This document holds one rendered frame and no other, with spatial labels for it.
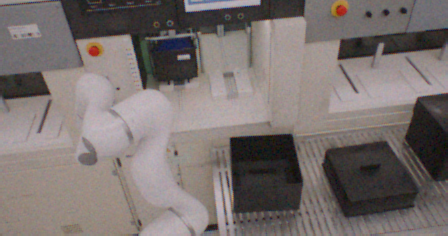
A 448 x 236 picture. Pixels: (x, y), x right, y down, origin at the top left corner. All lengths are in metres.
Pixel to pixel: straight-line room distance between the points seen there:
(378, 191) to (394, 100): 0.59
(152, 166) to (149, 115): 0.14
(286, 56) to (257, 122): 0.41
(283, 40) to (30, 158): 1.30
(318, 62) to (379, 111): 0.48
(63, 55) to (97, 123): 0.75
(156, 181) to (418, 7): 1.24
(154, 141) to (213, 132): 0.90
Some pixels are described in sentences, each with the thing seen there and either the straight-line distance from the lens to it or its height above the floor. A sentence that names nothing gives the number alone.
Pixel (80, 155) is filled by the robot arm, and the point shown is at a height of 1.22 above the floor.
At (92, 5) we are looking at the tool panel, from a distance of 1.50.
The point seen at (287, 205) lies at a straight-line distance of 1.63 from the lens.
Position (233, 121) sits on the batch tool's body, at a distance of 1.86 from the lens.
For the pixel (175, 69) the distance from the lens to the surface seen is 2.00.
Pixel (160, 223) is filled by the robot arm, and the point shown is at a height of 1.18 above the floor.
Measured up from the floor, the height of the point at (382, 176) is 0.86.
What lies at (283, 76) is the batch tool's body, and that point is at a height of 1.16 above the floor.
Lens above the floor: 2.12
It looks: 41 degrees down
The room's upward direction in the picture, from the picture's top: 4 degrees counter-clockwise
